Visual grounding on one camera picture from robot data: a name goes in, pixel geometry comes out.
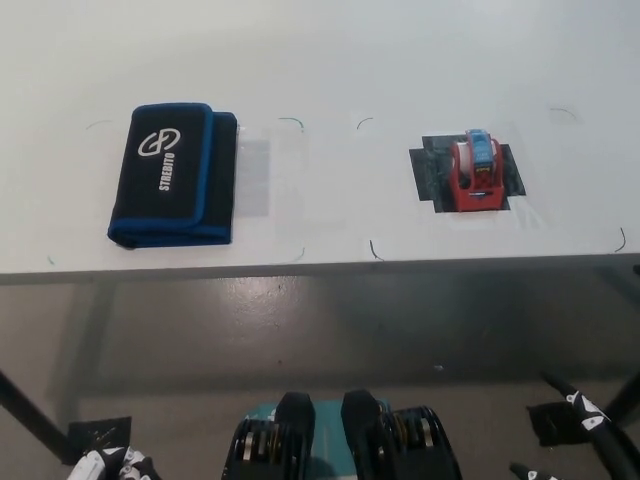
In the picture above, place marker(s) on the black ribbed robot body block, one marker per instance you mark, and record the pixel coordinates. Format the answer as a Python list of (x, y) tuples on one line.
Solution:
[(270, 445), (400, 445)]

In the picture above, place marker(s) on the red tape dispenser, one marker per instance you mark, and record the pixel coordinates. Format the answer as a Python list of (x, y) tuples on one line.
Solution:
[(475, 180)]

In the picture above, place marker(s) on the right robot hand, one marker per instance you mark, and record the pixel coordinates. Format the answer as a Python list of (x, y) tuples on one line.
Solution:
[(582, 415)]

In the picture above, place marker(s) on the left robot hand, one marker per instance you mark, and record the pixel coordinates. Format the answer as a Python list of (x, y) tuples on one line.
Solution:
[(117, 465)]

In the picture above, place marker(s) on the black table leg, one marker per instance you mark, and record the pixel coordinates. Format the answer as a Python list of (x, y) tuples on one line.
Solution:
[(35, 415), (625, 402)]

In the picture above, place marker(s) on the black blue-trimmed Strebito notebook pouch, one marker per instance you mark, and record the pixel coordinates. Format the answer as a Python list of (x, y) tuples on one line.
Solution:
[(170, 180)]

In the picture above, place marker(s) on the black tape patch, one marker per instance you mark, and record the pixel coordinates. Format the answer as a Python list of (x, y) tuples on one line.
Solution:
[(430, 175)]

